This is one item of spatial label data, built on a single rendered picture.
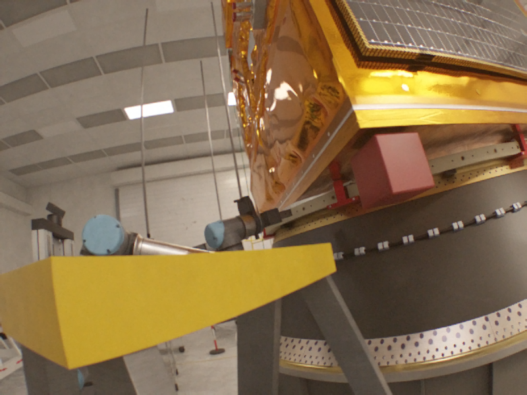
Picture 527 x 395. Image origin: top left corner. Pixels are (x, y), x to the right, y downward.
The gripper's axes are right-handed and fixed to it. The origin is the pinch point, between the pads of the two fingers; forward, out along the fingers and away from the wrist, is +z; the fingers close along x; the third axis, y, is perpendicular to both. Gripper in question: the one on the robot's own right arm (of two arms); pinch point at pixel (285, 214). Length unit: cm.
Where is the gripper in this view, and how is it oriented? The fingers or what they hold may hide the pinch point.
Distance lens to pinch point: 103.0
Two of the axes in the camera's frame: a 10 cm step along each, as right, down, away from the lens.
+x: 5.8, -2.9, -7.6
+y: 3.2, 9.4, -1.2
